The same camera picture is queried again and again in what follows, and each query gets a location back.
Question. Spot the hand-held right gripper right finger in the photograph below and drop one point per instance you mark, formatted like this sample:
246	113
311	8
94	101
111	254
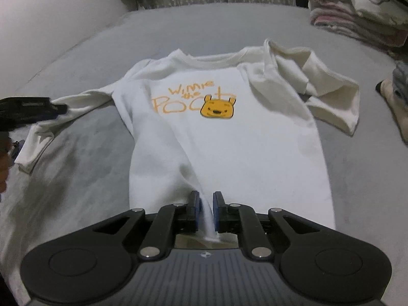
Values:
216	212

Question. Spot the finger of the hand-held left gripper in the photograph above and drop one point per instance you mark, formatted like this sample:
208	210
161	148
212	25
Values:
59	109

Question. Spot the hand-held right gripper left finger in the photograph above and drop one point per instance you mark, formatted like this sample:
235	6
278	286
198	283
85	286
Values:
197	210

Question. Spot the white printed t-shirt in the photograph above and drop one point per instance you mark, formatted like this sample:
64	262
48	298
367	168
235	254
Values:
223	149

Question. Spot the person's left hand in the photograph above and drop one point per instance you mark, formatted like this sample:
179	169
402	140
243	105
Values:
3	165

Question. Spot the folded beige garment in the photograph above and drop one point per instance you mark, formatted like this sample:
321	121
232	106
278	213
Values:
395	108

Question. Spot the folded grey sweater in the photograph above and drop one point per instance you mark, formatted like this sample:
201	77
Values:
401	79

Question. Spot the folded grey pink quilt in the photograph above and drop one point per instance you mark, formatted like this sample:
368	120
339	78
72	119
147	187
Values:
334	16

